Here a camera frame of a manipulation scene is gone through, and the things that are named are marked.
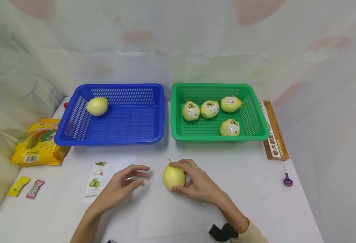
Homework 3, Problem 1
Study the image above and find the long brown cardboard box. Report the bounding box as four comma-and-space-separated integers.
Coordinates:
258, 100, 290, 161

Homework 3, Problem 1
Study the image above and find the person's right hand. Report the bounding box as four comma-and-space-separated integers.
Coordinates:
169, 159, 228, 207

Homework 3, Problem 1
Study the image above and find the small yellow packet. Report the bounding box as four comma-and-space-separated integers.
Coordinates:
7, 176, 32, 197

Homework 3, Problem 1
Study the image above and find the person's right forearm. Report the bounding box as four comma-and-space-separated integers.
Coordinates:
218, 193, 269, 243

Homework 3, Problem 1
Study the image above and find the purple wrapped lollipop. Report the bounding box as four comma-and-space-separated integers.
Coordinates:
283, 165, 294, 187

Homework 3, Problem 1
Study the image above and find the blue plastic basket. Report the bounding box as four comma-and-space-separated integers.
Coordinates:
54, 83, 165, 147

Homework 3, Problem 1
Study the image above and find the green plastic basket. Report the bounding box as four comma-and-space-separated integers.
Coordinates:
170, 83, 270, 142

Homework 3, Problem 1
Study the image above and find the person's left hand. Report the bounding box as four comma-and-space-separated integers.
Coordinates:
93, 164, 151, 215

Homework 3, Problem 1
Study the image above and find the person's left forearm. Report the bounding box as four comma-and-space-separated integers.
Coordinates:
70, 202, 106, 243

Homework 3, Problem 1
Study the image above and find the small pink packet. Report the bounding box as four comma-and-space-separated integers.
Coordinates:
26, 179, 45, 199

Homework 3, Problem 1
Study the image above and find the clear wrapper with pear label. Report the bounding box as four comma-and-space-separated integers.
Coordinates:
82, 155, 136, 204

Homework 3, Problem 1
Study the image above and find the large yellow snack bag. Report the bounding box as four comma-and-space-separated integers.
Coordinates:
11, 118, 70, 166

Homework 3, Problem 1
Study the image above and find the unwrapped yellow pear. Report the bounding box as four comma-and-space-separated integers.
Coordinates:
162, 158, 186, 191
86, 97, 109, 117

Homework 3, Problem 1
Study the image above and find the black wrist band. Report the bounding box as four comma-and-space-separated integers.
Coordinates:
208, 222, 239, 242

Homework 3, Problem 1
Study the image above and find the wrapped yellow pear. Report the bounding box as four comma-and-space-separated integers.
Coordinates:
182, 100, 201, 122
220, 96, 245, 113
220, 118, 241, 137
200, 100, 220, 119

